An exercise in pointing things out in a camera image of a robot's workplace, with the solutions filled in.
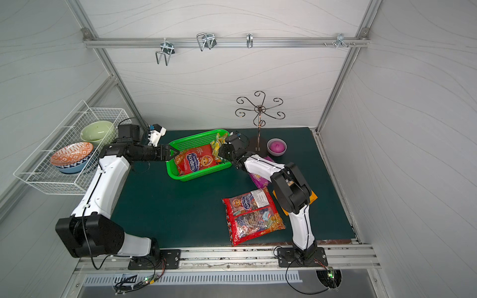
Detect red cookie bag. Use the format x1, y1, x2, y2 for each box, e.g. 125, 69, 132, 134
174, 145, 219, 176

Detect green plastic basket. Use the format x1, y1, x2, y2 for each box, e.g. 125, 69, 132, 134
166, 129, 232, 182

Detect green Fox's candy bag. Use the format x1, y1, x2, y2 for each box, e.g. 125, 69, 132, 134
210, 133, 228, 163

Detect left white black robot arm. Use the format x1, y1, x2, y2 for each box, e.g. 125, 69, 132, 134
55, 124, 179, 260

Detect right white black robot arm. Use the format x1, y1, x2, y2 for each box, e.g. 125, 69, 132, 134
218, 132, 317, 263

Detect light green bowl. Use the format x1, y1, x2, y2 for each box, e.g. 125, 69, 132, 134
80, 120, 113, 147

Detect black metal mug tree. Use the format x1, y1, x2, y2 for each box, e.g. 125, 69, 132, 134
235, 91, 286, 157

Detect purple small bowl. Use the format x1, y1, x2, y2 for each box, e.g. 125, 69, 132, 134
267, 138, 288, 156

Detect purple snack bag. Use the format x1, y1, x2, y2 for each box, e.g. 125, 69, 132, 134
246, 155, 277, 189

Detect orange patterned bowl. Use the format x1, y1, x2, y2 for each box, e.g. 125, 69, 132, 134
50, 142, 94, 166

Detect blue bowl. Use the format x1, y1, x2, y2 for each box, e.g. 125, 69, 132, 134
56, 155, 92, 175

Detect dark green table mat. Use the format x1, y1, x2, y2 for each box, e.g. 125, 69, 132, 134
111, 127, 355, 248

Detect large red candy bag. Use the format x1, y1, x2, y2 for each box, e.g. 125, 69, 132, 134
222, 187, 286, 246

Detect yellow orange snack bag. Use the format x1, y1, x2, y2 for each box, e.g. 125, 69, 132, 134
272, 191, 318, 216

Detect metal double hook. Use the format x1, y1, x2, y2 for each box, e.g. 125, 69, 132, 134
155, 39, 175, 66

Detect metal loop hook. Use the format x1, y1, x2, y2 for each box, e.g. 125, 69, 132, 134
196, 33, 217, 52

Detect small metal hook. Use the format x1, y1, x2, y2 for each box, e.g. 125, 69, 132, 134
246, 33, 253, 48

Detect white perforated vent strip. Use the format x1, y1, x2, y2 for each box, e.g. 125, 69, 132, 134
83, 270, 303, 287

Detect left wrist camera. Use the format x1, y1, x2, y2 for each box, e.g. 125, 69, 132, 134
148, 124, 166, 147

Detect white wire wall basket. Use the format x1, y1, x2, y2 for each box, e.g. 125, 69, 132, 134
14, 101, 132, 195

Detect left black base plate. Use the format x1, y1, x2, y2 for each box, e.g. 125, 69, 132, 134
127, 249, 181, 270

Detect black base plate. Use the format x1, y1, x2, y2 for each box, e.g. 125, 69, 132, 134
273, 246, 329, 268
127, 249, 181, 270

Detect aluminium wall rail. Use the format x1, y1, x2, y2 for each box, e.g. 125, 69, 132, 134
84, 36, 371, 49

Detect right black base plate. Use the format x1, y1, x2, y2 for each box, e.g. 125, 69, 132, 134
273, 246, 329, 268

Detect left cable bundle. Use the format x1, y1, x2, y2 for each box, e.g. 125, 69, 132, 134
113, 256, 168, 295

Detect aluminium front frame rail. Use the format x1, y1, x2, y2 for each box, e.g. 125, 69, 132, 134
73, 243, 381, 274

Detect right black cable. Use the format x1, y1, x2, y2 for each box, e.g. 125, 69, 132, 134
284, 260, 343, 296

